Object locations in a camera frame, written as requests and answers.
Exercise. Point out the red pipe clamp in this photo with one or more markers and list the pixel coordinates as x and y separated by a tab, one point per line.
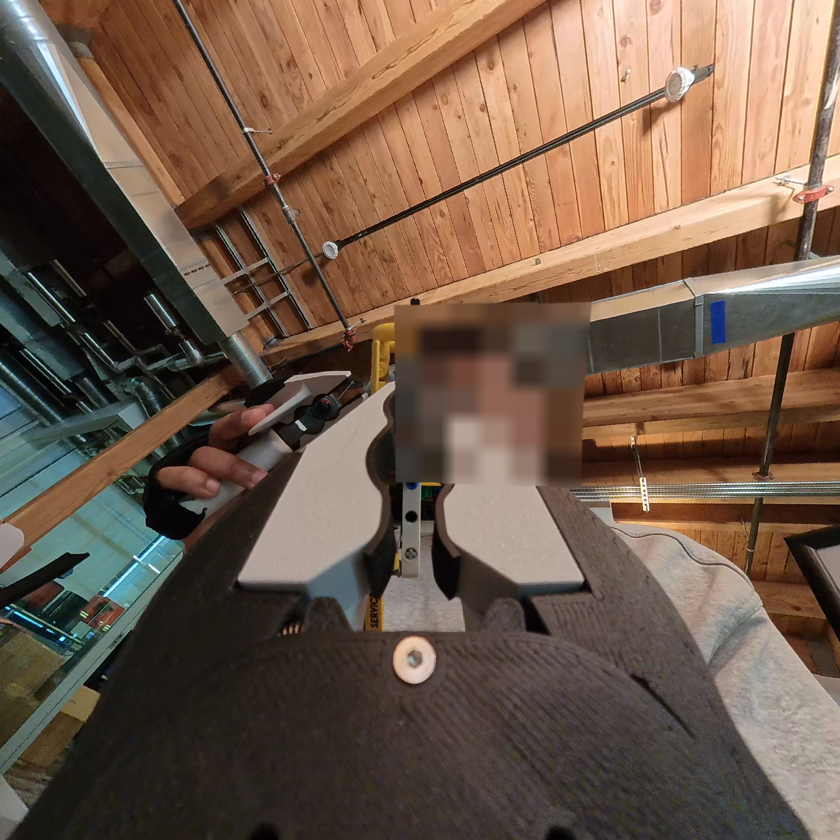
812	195

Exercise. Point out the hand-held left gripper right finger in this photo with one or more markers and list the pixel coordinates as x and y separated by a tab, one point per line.
512	531

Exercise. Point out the person's right hand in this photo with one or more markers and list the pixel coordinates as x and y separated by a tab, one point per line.
210	463

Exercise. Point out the metal strut channel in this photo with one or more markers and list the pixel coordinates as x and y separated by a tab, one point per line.
709	490

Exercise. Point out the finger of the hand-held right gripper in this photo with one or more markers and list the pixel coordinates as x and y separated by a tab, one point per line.
295	394

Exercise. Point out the long black sprinkler pipe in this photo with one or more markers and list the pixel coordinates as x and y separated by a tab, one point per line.
512	164

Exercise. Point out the dark vertical pipe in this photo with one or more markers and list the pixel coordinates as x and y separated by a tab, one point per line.
781	367

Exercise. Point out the black picture frame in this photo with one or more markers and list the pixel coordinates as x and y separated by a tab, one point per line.
804	558

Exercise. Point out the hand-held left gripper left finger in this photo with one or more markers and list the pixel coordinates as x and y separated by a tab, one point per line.
315	499

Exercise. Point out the rectangular metal air duct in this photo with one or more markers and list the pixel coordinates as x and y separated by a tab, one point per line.
643	328

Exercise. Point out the blue tape strip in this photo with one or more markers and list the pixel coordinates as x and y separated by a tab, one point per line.
718	321

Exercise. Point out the large metal duct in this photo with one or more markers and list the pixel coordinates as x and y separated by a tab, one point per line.
131	197

